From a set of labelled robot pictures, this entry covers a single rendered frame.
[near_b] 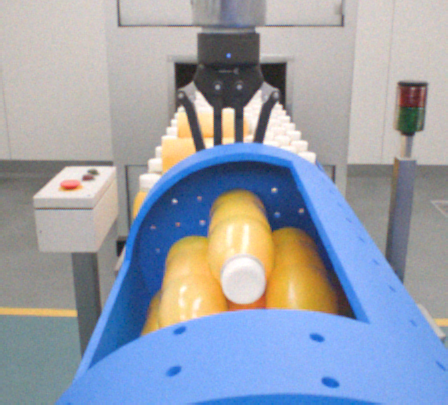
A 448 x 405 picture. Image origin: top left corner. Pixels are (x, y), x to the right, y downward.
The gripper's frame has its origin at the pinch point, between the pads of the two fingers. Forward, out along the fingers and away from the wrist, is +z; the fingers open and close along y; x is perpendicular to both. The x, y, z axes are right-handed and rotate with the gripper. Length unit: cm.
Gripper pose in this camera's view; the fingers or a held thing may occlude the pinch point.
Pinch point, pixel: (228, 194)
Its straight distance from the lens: 69.8
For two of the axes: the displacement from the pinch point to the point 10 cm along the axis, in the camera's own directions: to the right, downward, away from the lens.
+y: -10.0, 0.0, 0.0
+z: 0.0, 9.6, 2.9
